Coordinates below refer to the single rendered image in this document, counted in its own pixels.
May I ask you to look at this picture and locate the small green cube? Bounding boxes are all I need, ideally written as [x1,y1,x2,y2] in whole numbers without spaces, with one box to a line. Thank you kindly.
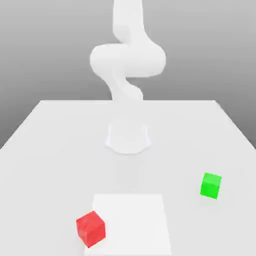
[199,172,223,200]

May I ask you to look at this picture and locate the small red cube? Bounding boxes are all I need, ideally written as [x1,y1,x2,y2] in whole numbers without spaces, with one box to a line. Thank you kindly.
[75,210,106,249]

